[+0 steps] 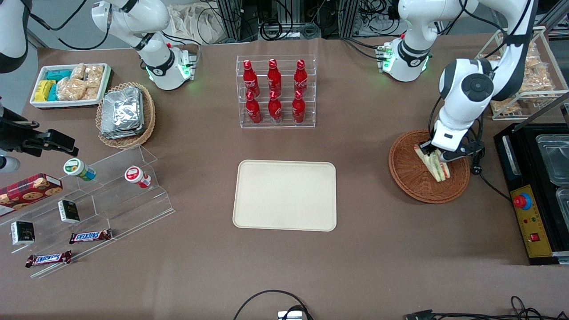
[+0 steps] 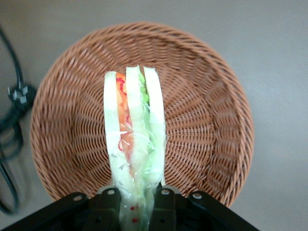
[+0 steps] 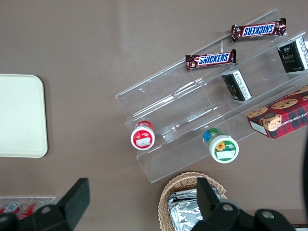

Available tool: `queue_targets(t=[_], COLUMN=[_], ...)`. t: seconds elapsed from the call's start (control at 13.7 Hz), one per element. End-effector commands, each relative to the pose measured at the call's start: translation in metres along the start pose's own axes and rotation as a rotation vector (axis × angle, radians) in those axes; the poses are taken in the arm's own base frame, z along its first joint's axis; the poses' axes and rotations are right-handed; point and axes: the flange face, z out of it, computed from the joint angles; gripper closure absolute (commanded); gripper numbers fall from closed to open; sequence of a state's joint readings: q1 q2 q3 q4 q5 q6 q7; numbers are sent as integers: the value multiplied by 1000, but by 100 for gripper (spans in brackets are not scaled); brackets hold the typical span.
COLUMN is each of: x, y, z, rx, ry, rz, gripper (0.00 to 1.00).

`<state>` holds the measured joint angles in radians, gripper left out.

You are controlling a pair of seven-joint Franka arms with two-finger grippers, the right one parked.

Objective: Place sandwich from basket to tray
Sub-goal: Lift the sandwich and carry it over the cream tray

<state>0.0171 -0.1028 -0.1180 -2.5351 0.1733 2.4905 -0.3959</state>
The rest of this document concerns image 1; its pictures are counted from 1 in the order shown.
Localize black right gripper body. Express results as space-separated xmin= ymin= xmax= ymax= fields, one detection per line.
xmin=0 ymin=104 xmax=45 ymax=157

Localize triangle sandwich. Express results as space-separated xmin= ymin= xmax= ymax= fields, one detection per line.
xmin=414 ymin=144 xmax=451 ymax=183

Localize brown wicker basket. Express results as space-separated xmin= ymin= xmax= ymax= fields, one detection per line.
xmin=388 ymin=129 xmax=471 ymax=204

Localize light wicker basket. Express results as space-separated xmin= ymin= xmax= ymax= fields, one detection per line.
xmin=96 ymin=82 xmax=156 ymax=149

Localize cream plastic tray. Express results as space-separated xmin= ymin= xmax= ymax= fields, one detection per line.
xmin=232 ymin=160 xmax=337 ymax=232

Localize green lid snack cup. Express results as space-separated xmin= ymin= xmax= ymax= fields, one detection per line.
xmin=63 ymin=158 xmax=97 ymax=182

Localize white rectangular snack bin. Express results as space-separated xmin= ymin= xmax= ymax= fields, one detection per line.
xmin=30 ymin=63 xmax=112 ymax=109

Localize red tartan cookie box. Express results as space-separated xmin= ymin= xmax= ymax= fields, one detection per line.
xmin=0 ymin=173 xmax=64 ymax=212

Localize yellow snack pack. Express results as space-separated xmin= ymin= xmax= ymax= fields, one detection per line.
xmin=34 ymin=80 xmax=56 ymax=102

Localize foil wrapped pack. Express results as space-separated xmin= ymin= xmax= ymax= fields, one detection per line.
xmin=100 ymin=127 xmax=145 ymax=140
xmin=101 ymin=87 xmax=143 ymax=134

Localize small black snack box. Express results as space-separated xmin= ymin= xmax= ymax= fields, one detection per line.
xmin=10 ymin=221 xmax=36 ymax=246
xmin=58 ymin=200 xmax=81 ymax=224

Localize black sealing machine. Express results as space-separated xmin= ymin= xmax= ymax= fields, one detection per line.
xmin=493 ymin=122 xmax=569 ymax=266

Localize red lid snack cup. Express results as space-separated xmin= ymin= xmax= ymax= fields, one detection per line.
xmin=124 ymin=166 xmax=152 ymax=189

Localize clear acrylic tiered shelf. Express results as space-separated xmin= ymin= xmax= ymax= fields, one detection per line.
xmin=0 ymin=144 xmax=176 ymax=280

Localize brown Snickers bar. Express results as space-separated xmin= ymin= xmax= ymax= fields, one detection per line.
xmin=25 ymin=250 xmax=73 ymax=268
xmin=69 ymin=229 xmax=113 ymax=244

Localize clear plastic container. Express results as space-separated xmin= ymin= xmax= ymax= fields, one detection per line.
xmin=555 ymin=187 xmax=569 ymax=228
xmin=536 ymin=133 xmax=569 ymax=186

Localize bagged tan snacks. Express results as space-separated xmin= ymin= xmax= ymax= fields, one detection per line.
xmin=489 ymin=40 xmax=556 ymax=114

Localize red cola bottle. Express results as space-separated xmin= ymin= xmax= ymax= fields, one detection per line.
xmin=243 ymin=60 xmax=260 ymax=96
xmin=268 ymin=91 xmax=283 ymax=124
xmin=245 ymin=91 xmax=262 ymax=124
xmin=267 ymin=58 xmax=282 ymax=95
xmin=294 ymin=59 xmax=309 ymax=94
xmin=292 ymin=90 xmax=306 ymax=124

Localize clear acrylic bottle rack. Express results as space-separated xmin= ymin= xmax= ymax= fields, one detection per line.
xmin=236 ymin=55 xmax=317 ymax=129

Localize beige cloth bag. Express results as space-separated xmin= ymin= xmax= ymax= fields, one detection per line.
xmin=168 ymin=4 xmax=226 ymax=45

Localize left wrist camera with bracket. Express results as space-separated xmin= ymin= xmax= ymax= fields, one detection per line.
xmin=445 ymin=141 xmax=485 ymax=163

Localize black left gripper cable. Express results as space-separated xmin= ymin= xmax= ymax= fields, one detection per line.
xmin=469 ymin=113 xmax=512 ymax=201

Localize white wire rack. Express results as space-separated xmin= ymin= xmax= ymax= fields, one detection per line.
xmin=475 ymin=26 xmax=569 ymax=121

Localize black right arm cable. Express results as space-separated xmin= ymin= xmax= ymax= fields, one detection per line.
xmin=27 ymin=0 xmax=112 ymax=51

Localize black arm base cables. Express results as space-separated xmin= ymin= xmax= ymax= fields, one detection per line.
xmin=341 ymin=37 xmax=386 ymax=60

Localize aluminium frame post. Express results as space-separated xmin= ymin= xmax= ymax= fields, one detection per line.
xmin=340 ymin=0 xmax=359 ymax=39
xmin=217 ymin=0 xmax=258 ymax=43

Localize black cable with connector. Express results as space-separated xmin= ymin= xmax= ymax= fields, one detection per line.
xmin=405 ymin=296 xmax=569 ymax=320

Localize black coiled cable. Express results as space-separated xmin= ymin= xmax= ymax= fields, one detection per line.
xmin=259 ymin=18 xmax=285 ymax=41

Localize black looped cable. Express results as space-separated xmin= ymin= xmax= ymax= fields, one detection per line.
xmin=233 ymin=290 xmax=314 ymax=320

